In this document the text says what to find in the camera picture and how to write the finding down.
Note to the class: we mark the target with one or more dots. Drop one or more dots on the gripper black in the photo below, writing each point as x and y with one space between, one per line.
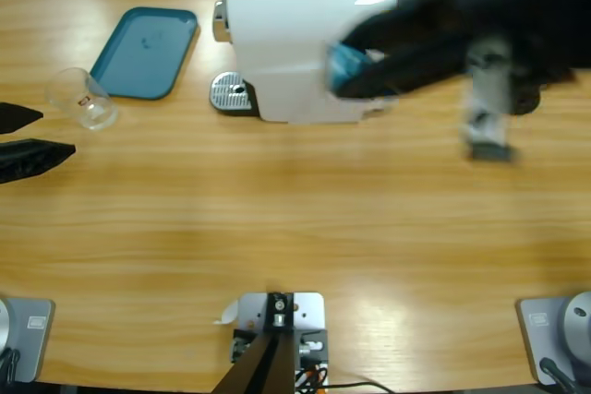
531 11

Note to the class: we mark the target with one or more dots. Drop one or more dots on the teal plastic tray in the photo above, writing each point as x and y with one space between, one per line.
138 57

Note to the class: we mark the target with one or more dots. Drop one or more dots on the blue coffee capsule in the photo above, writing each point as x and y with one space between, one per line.
346 64

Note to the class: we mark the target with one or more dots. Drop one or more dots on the metal grill drip tray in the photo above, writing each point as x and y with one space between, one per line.
226 89

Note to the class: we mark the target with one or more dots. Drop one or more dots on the clear drinking glass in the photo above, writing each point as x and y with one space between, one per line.
88 103

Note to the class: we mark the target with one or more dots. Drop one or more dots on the dark camera post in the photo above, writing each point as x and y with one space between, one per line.
268 366

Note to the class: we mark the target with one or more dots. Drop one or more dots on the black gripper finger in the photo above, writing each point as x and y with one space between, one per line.
18 117
32 158

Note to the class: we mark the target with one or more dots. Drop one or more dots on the clear water tank dark lid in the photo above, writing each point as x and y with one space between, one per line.
376 108

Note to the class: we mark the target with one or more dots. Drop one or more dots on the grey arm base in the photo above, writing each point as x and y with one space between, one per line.
27 338
577 315

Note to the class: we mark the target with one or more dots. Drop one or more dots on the white capsule coffee machine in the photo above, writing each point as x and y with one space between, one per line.
277 43

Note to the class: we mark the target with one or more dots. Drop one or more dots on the white paper tab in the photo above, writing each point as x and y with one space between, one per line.
228 315

